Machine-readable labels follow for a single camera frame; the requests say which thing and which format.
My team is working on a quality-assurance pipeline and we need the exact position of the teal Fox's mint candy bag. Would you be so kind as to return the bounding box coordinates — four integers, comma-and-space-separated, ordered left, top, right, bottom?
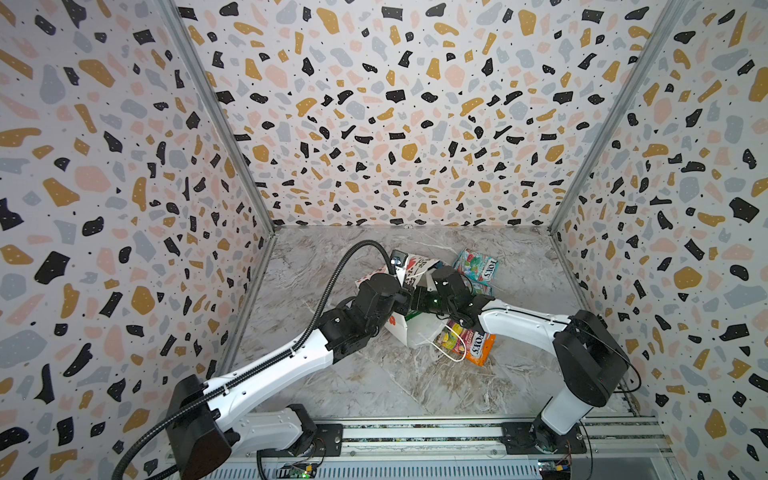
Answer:
454, 249, 498, 285

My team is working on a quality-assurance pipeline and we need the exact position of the orange Fox's candy bag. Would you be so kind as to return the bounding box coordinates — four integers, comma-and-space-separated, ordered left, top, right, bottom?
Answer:
434, 321, 496, 366

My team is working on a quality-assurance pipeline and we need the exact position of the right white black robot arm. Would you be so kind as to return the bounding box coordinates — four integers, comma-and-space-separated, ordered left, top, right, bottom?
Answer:
411, 266, 632, 454

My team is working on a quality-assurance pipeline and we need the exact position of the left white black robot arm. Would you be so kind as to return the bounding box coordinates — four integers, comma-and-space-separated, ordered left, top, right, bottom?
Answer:
165, 273, 412, 479

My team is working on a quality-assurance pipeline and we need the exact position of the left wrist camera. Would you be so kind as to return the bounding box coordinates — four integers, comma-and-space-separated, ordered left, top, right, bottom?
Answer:
388, 249, 409, 276

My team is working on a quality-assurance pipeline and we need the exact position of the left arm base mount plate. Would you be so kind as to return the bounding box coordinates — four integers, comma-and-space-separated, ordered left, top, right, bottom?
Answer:
261, 423, 344, 459

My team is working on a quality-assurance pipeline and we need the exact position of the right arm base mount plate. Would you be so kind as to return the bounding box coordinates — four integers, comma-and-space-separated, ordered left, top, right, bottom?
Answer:
500, 420, 588, 455

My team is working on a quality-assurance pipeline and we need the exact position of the small circuit board with wires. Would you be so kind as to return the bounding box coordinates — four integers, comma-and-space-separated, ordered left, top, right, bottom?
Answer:
275, 463, 318, 479

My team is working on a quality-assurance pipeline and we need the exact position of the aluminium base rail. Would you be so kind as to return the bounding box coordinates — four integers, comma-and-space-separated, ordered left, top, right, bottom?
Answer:
211, 416, 685, 479

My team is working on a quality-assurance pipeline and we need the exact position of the left aluminium corner post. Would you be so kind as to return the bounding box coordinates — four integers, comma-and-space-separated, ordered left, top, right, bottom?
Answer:
157, 0, 277, 232

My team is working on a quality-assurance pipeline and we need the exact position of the aluminium corner post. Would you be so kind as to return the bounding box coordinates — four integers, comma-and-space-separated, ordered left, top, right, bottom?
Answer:
548, 0, 689, 234
157, 0, 277, 232

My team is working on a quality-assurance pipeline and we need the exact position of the right aluminium corner post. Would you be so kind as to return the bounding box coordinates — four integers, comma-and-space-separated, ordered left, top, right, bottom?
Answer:
548, 0, 689, 234

